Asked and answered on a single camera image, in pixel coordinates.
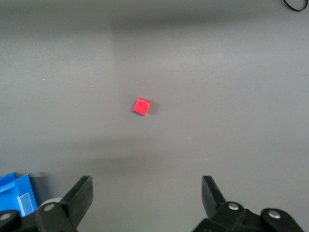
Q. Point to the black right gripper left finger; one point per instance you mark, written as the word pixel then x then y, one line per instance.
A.
pixel 77 198

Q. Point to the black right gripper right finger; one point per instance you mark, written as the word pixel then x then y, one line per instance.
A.
pixel 214 200

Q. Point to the red cube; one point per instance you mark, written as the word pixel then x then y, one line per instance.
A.
pixel 141 106

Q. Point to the blue plastic storage bin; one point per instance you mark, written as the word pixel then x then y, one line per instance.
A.
pixel 14 193

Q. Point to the dark grey table mat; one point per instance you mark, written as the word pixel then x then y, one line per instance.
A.
pixel 154 60

